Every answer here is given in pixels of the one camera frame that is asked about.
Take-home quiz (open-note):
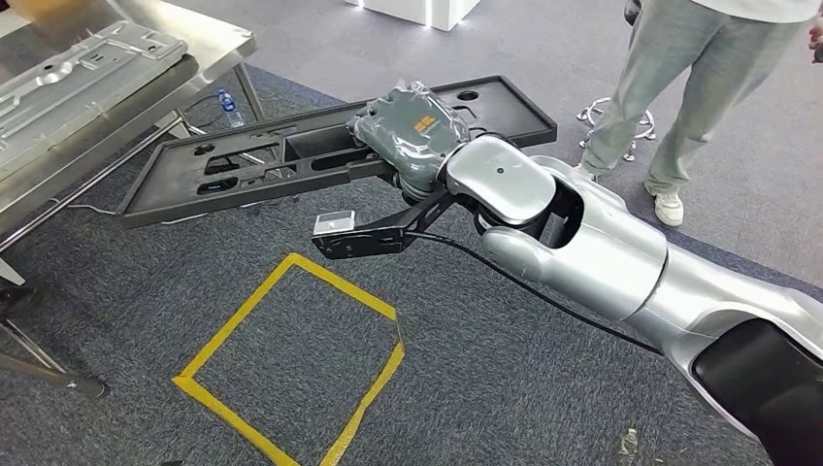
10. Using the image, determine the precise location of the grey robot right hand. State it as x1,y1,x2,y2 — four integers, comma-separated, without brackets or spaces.
346,80,472,194

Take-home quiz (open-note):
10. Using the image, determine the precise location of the black plastic panel part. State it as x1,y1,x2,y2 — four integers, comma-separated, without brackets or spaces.
115,75,559,229

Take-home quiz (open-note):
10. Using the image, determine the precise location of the stainless steel workbench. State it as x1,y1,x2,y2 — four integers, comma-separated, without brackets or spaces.
0,0,268,399

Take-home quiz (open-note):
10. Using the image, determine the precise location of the white display stand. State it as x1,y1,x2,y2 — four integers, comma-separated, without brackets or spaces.
344,0,483,32

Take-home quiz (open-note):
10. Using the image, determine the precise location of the chrome stool base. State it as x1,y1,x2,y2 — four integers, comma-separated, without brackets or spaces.
576,96,658,163

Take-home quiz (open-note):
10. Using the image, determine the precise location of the clear water bottle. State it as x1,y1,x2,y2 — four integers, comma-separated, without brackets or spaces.
216,87,246,128

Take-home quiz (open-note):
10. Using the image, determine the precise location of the person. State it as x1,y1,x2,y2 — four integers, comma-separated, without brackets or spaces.
575,0,823,227

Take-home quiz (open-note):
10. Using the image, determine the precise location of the yellow floor tape square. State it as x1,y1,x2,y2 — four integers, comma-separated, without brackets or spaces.
172,252,407,466

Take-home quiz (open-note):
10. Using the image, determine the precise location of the grey stamped metal panel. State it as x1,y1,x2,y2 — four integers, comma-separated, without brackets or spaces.
0,20,189,183

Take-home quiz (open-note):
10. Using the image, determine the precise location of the clear tape scrap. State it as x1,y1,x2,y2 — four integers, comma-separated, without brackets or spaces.
616,427,641,466

